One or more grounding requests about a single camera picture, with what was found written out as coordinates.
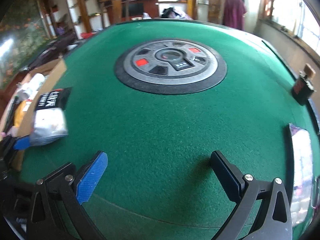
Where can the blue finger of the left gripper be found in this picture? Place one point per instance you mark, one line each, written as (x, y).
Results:
(22, 143)

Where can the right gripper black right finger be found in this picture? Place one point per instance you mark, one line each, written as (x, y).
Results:
(229, 176)

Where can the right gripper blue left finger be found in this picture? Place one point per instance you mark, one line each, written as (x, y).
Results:
(89, 176)

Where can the black silver snack packet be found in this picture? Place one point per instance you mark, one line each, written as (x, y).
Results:
(49, 121)

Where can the cardboard tray box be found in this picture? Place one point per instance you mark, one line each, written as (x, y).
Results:
(53, 71)

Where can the shiny foil packet table edge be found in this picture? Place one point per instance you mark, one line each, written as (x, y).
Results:
(302, 174)

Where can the small dark ink bottle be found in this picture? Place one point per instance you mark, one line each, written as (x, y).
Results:
(303, 88)

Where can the round mahjong table control panel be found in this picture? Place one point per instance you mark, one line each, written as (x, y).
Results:
(170, 66)

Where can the wooden chair near television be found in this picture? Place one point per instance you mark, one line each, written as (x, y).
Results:
(116, 11)

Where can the maroon garment on chair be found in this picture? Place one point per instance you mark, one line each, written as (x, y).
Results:
(233, 15)

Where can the wooden chair with garment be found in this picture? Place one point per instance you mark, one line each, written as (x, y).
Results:
(211, 11)

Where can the pile of clothes bag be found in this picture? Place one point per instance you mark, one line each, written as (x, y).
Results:
(175, 13)

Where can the floral wall painting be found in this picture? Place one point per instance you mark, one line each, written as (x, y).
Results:
(22, 35)

